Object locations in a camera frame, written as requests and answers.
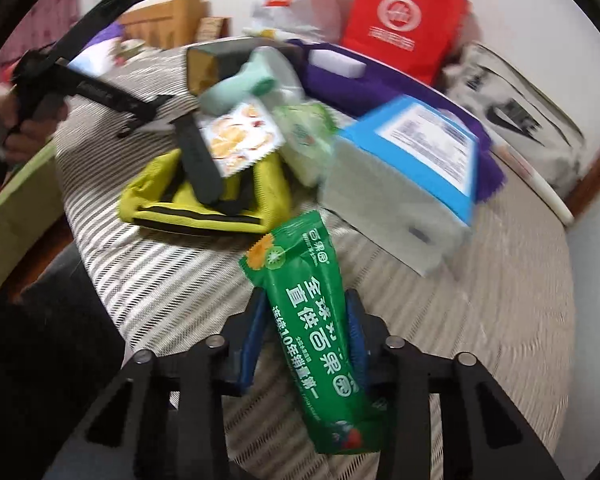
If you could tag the yellow pouch with black trim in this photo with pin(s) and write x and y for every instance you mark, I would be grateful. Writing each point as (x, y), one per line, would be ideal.
(155, 195)

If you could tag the red paper bag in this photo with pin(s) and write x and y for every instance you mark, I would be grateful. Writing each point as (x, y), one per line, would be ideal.
(405, 10)

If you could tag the wooden wall trim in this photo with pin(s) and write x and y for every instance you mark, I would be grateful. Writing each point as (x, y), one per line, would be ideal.
(592, 190)

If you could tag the purple towel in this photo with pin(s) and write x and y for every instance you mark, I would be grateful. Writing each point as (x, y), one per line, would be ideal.
(380, 85)

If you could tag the grey bag with black logo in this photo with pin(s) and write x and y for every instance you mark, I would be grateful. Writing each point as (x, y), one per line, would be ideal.
(520, 110)

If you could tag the small wooden block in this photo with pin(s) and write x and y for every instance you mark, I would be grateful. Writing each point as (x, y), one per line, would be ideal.
(213, 27)

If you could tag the blue tissue pack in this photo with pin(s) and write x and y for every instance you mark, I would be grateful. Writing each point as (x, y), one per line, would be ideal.
(395, 195)

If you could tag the wooden headboard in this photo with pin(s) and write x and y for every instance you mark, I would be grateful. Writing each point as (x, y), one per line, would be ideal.
(165, 22)

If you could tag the fruit print packet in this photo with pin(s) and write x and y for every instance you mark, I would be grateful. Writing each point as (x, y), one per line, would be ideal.
(240, 140)

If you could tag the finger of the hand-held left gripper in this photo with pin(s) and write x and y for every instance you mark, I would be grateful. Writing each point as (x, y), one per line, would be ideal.
(105, 92)
(150, 127)

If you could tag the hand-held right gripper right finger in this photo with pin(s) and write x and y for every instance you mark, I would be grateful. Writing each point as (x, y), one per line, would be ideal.
(361, 347)

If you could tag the green wet wipes packet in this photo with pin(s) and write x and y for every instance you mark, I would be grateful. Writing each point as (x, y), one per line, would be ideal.
(305, 135)

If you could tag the pink patterned curtain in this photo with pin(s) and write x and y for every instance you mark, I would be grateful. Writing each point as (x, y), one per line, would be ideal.
(50, 5)

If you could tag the green snack packet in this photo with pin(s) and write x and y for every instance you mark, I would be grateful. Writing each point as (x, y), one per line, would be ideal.
(310, 320)

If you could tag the green cushion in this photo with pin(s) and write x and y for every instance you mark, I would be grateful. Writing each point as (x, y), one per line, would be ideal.
(10, 210)

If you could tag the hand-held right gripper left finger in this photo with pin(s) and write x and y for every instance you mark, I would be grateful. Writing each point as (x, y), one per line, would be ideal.
(245, 355)

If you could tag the mint green and white glove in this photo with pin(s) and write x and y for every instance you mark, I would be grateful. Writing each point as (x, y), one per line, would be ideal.
(250, 80)

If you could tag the person's left hand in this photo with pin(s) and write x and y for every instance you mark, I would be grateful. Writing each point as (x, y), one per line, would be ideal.
(30, 135)

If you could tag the striped mattress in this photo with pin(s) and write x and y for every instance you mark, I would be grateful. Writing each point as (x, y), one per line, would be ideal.
(155, 280)

